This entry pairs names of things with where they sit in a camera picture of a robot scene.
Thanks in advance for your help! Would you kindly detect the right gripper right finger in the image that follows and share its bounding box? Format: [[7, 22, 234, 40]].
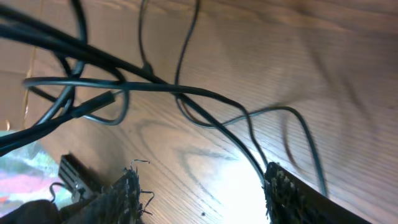
[[264, 162, 369, 224]]

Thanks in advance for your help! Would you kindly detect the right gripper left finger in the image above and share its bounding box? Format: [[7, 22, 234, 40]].
[[63, 161, 154, 224]]

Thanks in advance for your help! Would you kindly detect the blue patterned cloth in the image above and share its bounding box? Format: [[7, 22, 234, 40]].
[[1, 141, 72, 217]]

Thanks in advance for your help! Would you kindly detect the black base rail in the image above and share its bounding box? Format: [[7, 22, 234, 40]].
[[49, 154, 102, 203]]

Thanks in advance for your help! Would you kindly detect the brown cardboard box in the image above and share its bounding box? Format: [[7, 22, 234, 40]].
[[0, 0, 44, 131]]

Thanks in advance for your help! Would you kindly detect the thick black USB cable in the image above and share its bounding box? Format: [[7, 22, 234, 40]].
[[0, 0, 270, 187]]

